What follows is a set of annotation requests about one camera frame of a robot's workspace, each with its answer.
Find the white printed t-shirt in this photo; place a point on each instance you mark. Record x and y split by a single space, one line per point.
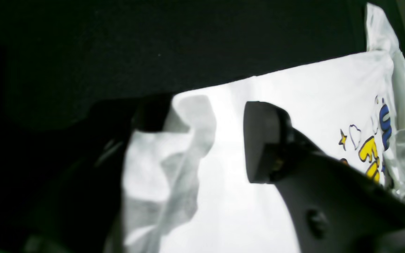
184 188

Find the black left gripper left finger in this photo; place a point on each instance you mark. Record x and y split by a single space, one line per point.
81 205

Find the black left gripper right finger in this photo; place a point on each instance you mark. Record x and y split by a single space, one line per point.
333 207

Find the black table cloth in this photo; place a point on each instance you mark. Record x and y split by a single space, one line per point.
58 58

